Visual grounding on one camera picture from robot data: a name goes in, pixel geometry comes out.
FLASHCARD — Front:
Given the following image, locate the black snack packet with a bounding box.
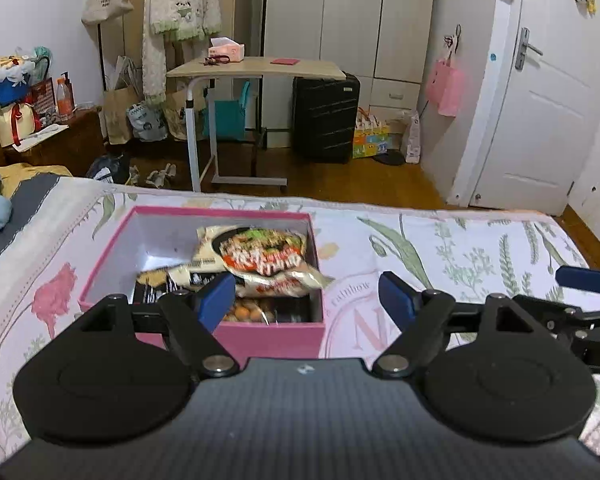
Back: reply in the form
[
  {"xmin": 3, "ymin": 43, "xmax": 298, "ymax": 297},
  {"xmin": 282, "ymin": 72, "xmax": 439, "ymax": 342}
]
[{"xmin": 135, "ymin": 266, "xmax": 216, "ymax": 306}]

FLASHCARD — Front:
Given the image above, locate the pair of shoes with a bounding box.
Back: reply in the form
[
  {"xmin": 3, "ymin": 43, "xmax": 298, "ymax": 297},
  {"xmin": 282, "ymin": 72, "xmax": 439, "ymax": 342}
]
[{"xmin": 145, "ymin": 164, "xmax": 177, "ymax": 186}]

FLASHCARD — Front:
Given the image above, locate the teal bag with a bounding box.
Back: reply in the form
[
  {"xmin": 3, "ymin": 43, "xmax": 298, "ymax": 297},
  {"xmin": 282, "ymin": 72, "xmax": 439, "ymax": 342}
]
[{"xmin": 203, "ymin": 81, "xmax": 251, "ymax": 142}]

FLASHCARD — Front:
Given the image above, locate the black bag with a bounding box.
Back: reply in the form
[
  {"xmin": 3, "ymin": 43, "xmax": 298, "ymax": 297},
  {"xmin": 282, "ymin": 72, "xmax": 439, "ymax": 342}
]
[{"xmin": 86, "ymin": 155, "xmax": 131, "ymax": 183}]

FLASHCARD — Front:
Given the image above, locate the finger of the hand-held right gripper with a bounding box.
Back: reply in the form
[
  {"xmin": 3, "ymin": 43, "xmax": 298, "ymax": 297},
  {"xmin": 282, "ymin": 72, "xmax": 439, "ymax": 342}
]
[
  {"xmin": 513, "ymin": 295, "xmax": 600, "ymax": 347},
  {"xmin": 555, "ymin": 266, "xmax": 600, "ymax": 293}
]

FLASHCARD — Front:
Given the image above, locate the cream knitted cardigan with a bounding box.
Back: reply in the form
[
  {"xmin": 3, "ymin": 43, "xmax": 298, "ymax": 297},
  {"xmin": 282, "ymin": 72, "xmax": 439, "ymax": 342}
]
[{"xmin": 142, "ymin": 0, "xmax": 221, "ymax": 106}]

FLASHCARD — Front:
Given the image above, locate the red printed box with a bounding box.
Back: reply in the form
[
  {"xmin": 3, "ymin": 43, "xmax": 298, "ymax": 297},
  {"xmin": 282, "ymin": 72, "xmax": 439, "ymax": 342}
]
[{"xmin": 30, "ymin": 80, "xmax": 56, "ymax": 116}]

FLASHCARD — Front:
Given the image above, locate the yellow cloth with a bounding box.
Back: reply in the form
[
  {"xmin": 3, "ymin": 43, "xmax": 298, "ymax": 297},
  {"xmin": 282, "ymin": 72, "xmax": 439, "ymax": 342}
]
[{"xmin": 0, "ymin": 162, "xmax": 73, "ymax": 196}]

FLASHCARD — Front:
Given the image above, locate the grey blanket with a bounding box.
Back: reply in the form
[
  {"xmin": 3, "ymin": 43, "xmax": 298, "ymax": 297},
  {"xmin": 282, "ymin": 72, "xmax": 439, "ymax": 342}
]
[{"xmin": 0, "ymin": 175, "xmax": 61, "ymax": 286}]

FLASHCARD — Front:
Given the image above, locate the wooden side table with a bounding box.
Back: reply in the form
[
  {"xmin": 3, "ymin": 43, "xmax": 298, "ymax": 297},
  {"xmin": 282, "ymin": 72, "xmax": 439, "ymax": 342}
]
[{"xmin": 166, "ymin": 56, "xmax": 347, "ymax": 193}]

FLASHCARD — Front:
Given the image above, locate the colourful cardboard box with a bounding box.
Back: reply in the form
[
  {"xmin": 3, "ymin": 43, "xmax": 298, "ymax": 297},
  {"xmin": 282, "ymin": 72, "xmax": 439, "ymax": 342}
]
[{"xmin": 352, "ymin": 110, "xmax": 398, "ymax": 160}]

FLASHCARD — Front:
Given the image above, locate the blue flower gift basket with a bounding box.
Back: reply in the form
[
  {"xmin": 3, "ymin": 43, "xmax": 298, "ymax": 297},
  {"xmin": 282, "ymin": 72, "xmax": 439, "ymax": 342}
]
[{"xmin": 0, "ymin": 47, "xmax": 51, "ymax": 108}]

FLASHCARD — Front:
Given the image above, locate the pink gift bag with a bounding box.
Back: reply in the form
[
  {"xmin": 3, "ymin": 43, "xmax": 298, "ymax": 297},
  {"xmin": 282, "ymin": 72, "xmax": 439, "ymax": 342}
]
[{"xmin": 425, "ymin": 57, "xmax": 465, "ymax": 117}]

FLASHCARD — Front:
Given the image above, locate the light blue patterned bag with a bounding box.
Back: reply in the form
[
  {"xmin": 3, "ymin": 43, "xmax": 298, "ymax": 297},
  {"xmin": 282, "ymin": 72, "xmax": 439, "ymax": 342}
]
[{"xmin": 126, "ymin": 102, "xmax": 168, "ymax": 142}]

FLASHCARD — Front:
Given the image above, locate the black suitcase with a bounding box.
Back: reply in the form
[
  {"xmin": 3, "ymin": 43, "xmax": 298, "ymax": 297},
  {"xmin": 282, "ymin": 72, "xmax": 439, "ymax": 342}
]
[{"xmin": 292, "ymin": 72, "xmax": 361, "ymax": 163}]

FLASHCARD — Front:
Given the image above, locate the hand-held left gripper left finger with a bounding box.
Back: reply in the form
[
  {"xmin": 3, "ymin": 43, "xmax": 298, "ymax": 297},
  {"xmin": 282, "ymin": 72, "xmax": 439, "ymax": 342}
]
[{"xmin": 75, "ymin": 272, "xmax": 238, "ymax": 378}]

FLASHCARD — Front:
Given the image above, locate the cream instant noodle packet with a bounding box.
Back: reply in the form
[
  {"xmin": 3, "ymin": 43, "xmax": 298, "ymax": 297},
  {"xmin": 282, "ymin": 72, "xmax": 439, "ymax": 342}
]
[{"xmin": 197, "ymin": 225, "xmax": 336, "ymax": 301}]

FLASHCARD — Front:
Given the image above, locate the pink cardboard box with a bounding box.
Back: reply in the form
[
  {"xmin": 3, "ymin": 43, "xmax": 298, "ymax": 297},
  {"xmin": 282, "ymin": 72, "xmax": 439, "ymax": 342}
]
[{"xmin": 77, "ymin": 205, "xmax": 326, "ymax": 361}]

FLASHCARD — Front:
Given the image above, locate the cream gift bag red ribbon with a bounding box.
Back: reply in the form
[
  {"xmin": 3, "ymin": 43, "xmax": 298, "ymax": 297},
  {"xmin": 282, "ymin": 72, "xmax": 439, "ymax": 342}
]
[{"xmin": 0, "ymin": 102, "xmax": 41, "ymax": 147}]

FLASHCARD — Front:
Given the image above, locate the white printed package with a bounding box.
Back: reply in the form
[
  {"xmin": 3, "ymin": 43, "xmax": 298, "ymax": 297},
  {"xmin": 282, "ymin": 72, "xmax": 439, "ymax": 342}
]
[{"xmin": 400, "ymin": 110, "xmax": 422, "ymax": 163}]

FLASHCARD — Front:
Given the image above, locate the white door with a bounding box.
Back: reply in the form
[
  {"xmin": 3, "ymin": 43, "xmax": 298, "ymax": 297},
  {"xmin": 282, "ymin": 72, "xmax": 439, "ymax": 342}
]
[{"xmin": 472, "ymin": 0, "xmax": 600, "ymax": 216}]

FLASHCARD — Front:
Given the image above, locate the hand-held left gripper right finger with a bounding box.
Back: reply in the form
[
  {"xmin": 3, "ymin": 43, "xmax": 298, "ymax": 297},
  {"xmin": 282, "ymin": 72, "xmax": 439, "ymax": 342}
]
[{"xmin": 372, "ymin": 271, "xmax": 551, "ymax": 378}]

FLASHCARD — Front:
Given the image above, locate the brown paper bag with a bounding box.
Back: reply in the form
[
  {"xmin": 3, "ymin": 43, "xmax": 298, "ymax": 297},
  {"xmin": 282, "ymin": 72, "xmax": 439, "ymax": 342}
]
[{"xmin": 103, "ymin": 57, "xmax": 143, "ymax": 145}]

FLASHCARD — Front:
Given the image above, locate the metal door handle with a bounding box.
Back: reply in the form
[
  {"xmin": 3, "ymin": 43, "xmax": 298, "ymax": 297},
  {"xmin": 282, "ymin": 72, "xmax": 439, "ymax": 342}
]
[{"xmin": 515, "ymin": 27, "xmax": 543, "ymax": 71}]

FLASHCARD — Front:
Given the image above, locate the white wardrobe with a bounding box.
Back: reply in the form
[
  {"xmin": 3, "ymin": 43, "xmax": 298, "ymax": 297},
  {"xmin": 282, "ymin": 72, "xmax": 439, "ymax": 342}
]
[{"xmin": 262, "ymin": 0, "xmax": 436, "ymax": 111}]

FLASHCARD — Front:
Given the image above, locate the orange bottle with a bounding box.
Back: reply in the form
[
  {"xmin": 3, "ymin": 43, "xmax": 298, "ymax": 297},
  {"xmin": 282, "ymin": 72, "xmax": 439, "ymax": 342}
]
[{"xmin": 56, "ymin": 77, "xmax": 75, "ymax": 121}]

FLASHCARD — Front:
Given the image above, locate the pink tissue box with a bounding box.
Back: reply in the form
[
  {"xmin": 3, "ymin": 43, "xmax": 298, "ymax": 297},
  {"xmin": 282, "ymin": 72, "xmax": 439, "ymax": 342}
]
[{"xmin": 208, "ymin": 38, "xmax": 245, "ymax": 62}]

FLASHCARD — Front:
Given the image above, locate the wooden nightstand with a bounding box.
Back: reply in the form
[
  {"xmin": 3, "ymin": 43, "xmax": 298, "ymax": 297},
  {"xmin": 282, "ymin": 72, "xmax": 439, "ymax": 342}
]
[{"xmin": 5, "ymin": 107, "xmax": 106, "ymax": 176}]

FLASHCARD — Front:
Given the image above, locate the floral bedsheet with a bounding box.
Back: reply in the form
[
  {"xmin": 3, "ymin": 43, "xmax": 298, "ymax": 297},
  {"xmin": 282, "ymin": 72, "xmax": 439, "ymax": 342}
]
[{"xmin": 0, "ymin": 175, "xmax": 600, "ymax": 466}]

